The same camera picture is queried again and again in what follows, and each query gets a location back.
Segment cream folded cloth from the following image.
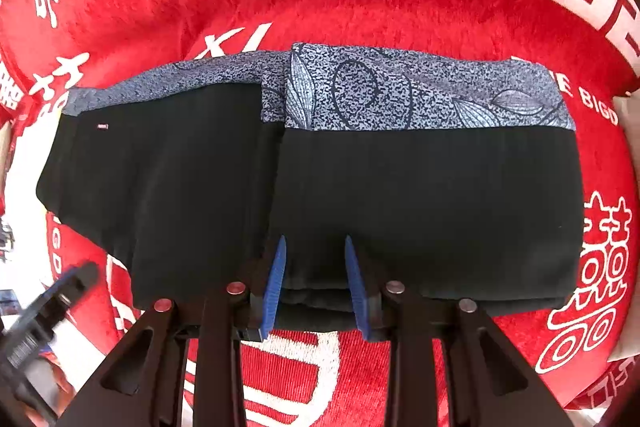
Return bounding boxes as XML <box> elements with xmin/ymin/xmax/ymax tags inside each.
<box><xmin>0</xmin><ymin>122</ymin><xmax>13</xmax><ymax>208</ymax></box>

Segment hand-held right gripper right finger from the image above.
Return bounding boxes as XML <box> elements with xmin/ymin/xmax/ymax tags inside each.
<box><xmin>344</xmin><ymin>234</ymin><xmax>576</xmax><ymax>427</ymax></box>

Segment black pants with blue trim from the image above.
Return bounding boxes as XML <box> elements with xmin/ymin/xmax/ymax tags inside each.
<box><xmin>36</xmin><ymin>42</ymin><xmax>586</xmax><ymax>333</ymax></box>

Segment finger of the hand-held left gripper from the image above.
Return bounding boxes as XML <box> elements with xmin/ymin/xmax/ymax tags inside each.
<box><xmin>39</xmin><ymin>261</ymin><xmax>101</xmax><ymax>315</ymax></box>

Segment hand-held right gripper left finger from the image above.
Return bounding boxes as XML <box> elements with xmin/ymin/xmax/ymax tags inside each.
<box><xmin>55</xmin><ymin>234</ymin><xmax>288</xmax><ymax>427</ymax></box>

